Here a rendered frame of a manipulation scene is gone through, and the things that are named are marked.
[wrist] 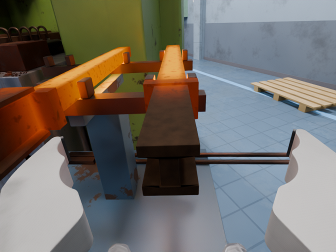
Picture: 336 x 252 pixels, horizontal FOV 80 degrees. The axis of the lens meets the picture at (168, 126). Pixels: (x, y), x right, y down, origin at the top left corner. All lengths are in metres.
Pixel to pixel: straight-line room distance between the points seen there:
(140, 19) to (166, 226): 0.53
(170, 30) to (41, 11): 0.58
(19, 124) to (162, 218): 0.30
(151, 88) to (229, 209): 1.22
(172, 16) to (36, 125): 0.94
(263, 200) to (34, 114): 1.37
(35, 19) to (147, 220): 1.01
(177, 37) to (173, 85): 0.91
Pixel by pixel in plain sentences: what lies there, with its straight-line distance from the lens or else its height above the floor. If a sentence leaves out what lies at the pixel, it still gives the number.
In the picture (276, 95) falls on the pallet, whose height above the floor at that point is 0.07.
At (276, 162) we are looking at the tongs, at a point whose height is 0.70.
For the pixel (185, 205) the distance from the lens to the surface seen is 0.43.
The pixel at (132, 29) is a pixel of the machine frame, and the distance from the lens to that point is 0.65.
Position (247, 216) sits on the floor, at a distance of 1.34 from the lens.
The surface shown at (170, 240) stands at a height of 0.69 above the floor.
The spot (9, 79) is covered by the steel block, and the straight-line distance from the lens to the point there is 0.61.
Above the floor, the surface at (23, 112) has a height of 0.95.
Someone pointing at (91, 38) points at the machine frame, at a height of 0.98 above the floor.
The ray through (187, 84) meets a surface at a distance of 0.17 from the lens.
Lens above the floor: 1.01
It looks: 28 degrees down
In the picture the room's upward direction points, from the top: 3 degrees counter-clockwise
